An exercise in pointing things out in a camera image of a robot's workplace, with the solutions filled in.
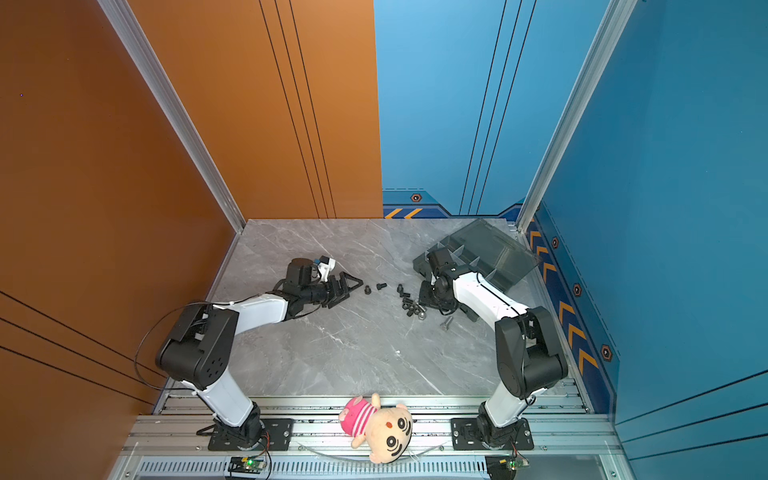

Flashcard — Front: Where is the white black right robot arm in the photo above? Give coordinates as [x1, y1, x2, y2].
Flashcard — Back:
[419, 272, 568, 450]

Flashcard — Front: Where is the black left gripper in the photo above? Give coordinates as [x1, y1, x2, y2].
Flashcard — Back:
[301, 272, 363, 308]

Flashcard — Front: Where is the silver bolt on table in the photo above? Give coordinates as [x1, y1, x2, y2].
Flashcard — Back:
[440, 316, 453, 331]

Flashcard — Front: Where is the aluminium rail frame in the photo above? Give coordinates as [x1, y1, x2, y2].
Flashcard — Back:
[111, 394, 632, 479]

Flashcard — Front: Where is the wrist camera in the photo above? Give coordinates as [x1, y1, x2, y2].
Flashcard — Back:
[285, 256, 336, 286]
[426, 247, 456, 278]

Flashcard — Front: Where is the aluminium corner post left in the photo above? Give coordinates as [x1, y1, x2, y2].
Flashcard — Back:
[98, 0, 246, 235]

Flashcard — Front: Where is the green circuit board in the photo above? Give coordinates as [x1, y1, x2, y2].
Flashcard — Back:
[227, 456, 269, 478]
[485, 456, 530, 480]

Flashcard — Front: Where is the left green circuit board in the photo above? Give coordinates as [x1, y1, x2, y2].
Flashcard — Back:
[227, 456, 269, 478]

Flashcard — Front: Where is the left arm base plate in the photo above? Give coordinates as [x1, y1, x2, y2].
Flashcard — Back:
[199, 418, 294, 452]

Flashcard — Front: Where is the aluminium corner post right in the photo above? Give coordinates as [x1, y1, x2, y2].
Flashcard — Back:
[515, 0, 637, 234]

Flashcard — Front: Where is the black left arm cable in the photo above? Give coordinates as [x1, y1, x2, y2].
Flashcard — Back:
[133, 302, 202, 391]

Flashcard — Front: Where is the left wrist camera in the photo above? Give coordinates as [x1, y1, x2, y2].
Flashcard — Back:
[285, 256, 336, 286]

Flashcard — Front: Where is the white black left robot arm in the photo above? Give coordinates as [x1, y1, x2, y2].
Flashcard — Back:
[156, 272, 364, 451]

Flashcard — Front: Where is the pink plush doll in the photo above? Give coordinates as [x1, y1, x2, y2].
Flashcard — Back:
[338, 393, 414, 464]

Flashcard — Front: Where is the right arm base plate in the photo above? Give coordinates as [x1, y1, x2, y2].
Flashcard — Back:
[450, 415, 535, 451]

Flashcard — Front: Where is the aluminium corner post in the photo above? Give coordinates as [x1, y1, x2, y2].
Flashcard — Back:
[515, 0, 637, 234]
[98, 0, 246, 235]

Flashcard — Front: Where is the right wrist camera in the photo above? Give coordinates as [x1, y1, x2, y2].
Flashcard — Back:
[426, 247, 456, 278]

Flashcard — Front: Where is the right green circuit board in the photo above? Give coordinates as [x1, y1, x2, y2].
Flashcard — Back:
[485, 456, 530, 480]

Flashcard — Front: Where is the grey plastic organizer box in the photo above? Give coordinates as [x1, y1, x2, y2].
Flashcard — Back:
[413, 219, 541, 293]

